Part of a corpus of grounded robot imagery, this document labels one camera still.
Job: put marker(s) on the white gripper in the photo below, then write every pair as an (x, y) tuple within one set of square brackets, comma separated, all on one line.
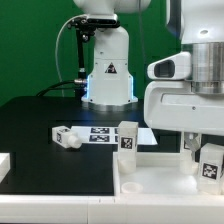
[(171, 105)]

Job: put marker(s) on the white square table top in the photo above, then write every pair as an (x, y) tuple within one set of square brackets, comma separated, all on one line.
[(156, 174)]

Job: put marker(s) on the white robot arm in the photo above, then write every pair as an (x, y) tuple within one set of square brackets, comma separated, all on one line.
[(198, 23)]

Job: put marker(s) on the white marker sheet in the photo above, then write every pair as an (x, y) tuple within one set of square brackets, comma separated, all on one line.
[(109, 135)]

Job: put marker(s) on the white front fence rail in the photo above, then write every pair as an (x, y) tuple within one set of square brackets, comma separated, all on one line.
[(125, 209)]

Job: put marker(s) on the white fence rail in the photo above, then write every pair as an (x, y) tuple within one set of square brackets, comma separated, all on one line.
[(125, 209), (4, 165)]

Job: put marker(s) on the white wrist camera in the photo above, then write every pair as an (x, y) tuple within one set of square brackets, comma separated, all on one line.
[(175, 67)]

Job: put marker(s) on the white left fence rail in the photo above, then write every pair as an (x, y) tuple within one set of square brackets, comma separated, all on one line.
[(4, 165)]

